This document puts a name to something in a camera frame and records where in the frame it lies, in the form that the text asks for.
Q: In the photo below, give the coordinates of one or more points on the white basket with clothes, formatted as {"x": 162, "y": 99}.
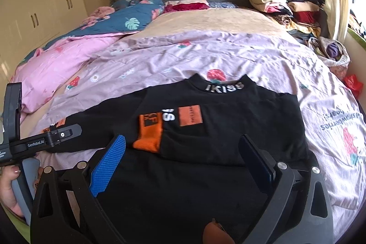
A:
{"x": 341, "y": 61}

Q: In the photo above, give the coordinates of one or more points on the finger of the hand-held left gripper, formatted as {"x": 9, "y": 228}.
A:
{"x": 65, "y": 134}

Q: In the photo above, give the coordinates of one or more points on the pink strawberry printed bed sheet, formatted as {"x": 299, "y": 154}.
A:
{"x": 200, "y": 55}

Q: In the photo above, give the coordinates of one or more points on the beige blanket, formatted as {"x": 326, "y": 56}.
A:
{"x": 214, "y": 21}

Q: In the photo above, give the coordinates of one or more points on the blue patterned pillow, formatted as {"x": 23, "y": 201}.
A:
{"x": 221, "y": 4}

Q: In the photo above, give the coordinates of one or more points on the pile of folded clothes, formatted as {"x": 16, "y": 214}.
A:
{"x": 286, "y": 4}

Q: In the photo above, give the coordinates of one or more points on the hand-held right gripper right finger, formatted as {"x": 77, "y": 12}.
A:
{"x": 257, "y": 159}

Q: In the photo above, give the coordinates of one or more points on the cream wardrobe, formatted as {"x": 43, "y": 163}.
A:
{"x": 37, "y": 4}

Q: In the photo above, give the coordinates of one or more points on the person's left hand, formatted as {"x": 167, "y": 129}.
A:
{"x": 7, "y": 189}

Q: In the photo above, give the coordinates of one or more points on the red plastic bag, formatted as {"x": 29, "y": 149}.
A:
{"x": 353, "y": 84}

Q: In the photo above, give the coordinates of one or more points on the pink quilt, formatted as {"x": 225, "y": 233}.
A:
{"x": 57, "y": 61}

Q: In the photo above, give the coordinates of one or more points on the person's right hand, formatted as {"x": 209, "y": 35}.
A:
{"x": 217, "y": 234}

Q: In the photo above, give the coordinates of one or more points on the red and cream pillow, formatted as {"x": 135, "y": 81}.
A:
{"x": 185, "y": 6}

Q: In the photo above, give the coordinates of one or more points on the blue floral quilt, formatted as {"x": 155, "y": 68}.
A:
{"x": 128, "y": 18}

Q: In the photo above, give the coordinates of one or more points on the black sweater with orange patches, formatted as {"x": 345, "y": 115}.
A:
{"x": 200, "y": 175}

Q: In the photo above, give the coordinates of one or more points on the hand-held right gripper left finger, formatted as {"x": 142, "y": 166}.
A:
{"x": 108, "y": 164}

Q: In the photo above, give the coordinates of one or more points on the purple cloth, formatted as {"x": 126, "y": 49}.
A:
{"x": 333, "y": 51}

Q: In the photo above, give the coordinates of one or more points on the clothes on windowsill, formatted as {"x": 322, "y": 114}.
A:
{"x": 359, "y": 26}

